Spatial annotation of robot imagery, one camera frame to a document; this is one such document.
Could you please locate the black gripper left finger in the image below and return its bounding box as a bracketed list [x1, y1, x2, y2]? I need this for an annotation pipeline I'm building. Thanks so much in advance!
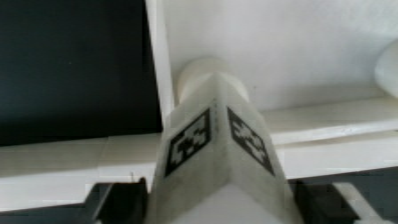
[79, 178, 148, 224]

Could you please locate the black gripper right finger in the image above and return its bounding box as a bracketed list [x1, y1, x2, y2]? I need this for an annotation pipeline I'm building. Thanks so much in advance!
[296, 181, 388, 224]

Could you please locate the white table leg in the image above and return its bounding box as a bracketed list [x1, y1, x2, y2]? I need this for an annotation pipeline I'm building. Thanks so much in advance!
[146, 58, 304, 224]

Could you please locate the white square tabletop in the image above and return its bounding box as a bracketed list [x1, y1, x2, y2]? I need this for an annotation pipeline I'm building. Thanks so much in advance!
[146, 0, 398, 144]

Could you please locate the white U-shaped obstacle fence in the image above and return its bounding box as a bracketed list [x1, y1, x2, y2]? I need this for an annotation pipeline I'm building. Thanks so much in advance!
[0, 128, 398, 213]

